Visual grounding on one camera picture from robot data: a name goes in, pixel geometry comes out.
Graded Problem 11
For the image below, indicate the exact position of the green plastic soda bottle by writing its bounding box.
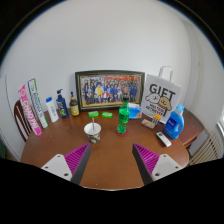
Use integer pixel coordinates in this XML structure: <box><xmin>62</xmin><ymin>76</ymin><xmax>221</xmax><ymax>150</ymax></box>
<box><xmin>117</xmin><ymin>96</ymin><xmax>130</xmax><ymax>134</ymax></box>

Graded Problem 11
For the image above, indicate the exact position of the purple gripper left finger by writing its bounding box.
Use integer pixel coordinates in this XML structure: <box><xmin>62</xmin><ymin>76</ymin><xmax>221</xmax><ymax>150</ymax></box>
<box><xmin>42</xmin><ymin>143</ymin><xmax>91</xmax><ymax>185</ymax></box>

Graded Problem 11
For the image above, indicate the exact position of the framed group photo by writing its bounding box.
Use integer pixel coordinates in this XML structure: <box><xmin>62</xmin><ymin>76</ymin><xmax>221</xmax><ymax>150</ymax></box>
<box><xmin>75</xmin><ymin>70</ymin><xmax>145</xmax><ymax>111</ymax></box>

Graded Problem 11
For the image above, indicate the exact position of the rubik's cube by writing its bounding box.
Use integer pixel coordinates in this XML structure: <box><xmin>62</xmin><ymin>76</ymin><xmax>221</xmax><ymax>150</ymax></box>
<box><xmin>152</xmin><ymin>115</ymin><xmax>161</xmax><ymax>125</ymax></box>

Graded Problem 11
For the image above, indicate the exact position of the left green soap bar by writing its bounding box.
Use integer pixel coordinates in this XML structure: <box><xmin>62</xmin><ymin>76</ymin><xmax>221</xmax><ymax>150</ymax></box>
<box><xmin>88</xmin><ymin>111</ymin><xmax>99</xmax><ymax>118</ymax></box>

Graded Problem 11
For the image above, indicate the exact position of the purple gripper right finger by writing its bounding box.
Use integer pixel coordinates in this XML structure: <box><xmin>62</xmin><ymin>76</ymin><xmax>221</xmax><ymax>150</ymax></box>
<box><xmin>132</xmin><ymin>143</ymin><xmax>182</xmax><ymax>185</ymax></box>

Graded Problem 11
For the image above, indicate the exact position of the blue tissue pack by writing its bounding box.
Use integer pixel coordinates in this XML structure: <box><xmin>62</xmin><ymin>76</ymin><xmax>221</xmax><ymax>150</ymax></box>
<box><xmin>129</xmin><ymin>103</ymin><xmax>141</xmax><ymax>119</ymax></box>

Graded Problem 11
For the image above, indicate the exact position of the white lotion bottle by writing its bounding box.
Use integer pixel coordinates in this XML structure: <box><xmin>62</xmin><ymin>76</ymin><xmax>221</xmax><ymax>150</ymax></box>
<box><xmin>46</xmin><ymin>97</ymin><xmax>59</xmax><ymax>122</ymax></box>

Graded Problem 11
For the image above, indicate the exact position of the pink toothpaste box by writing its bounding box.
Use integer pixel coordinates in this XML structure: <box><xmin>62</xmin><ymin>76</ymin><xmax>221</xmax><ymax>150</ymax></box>
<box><xmin>18</xmin><ymin>85</ymin><xmax>42</xmax><ymax>136</ymax></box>

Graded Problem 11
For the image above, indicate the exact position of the small snack packet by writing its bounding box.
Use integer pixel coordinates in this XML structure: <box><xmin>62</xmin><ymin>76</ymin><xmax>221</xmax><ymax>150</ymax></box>
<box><xmin>141</xmin><ymin>119</ymin><xmax>155</xmax><ymax>129</ymax></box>

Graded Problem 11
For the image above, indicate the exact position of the wooden chair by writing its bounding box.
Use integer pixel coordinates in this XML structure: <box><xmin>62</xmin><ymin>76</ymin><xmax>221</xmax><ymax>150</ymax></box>
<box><xmin>14</xmin><ymin>101</ymin><xmax>32</xmax><ymax>141</ymax></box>

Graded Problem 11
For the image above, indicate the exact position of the white radiator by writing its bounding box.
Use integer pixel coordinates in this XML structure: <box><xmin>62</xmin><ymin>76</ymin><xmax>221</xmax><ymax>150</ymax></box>
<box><xmin>189</xmin><ymin>132</ymin><xmax>223</xmax><ymax>165</ymax></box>

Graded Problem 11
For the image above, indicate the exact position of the red round coaster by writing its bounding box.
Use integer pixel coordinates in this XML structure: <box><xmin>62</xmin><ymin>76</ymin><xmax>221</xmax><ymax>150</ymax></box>
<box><xmin>115</xmin><ymin>129</ymin><xmax>129</xmax><ymax>137</ymax></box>

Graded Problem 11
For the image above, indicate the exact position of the blue detergent bottle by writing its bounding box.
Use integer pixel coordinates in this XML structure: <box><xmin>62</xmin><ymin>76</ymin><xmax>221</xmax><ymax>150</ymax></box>
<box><xmin>164</xmin><ymin>104</ymin><xmax>184</xmax><ymax>139</ymax></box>

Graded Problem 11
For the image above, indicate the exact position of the dark amber pump bottle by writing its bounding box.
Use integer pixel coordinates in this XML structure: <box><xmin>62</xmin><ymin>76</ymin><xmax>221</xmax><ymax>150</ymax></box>
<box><xmin>70</xmin><ymin>95</ymin><xmax>79</xmax><ymax>116</ymax></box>

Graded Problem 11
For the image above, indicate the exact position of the paper cup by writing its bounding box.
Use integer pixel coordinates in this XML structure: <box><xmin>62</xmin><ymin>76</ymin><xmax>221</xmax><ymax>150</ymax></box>
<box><xmin>84</xmin><ymin>123</ymin><xmax>101</xmax><ymax>143</ymax></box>

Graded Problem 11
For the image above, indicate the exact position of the white gift paper bag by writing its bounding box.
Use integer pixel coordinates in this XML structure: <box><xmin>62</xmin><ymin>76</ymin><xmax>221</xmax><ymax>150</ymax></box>
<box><xmin>141</xmin><ymin>66</ymin><xmax>182</xmax><ymax>124</ymax></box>

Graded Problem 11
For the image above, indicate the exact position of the green white toothpaste box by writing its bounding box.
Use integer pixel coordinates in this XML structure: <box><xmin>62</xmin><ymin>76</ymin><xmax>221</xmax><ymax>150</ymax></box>
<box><xmin>28</xmin><ymin>78</ymin><xmax>48</xmax><ymax>128</ymax></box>

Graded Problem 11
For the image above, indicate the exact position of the white remote control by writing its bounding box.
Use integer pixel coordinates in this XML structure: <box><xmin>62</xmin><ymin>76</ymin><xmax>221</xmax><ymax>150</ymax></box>
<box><xmin>156</xmin><ymin>132</ymin><xmax>171</xmax><ymax>147</ymax></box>

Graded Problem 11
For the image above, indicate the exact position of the spoon in cup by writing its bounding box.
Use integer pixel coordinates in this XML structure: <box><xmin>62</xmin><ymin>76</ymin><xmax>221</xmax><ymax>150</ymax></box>
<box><xmin>92</xmin><ymin>117</ymin><xmax>95</xmax><ymax>135</ymax></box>

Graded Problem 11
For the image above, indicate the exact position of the blue pump bottle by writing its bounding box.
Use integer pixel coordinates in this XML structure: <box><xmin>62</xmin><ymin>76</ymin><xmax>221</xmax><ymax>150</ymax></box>
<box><xmin>56</xmin><ymin>89</ymin><xmax>69</xmax><ymax>118</ymax></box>

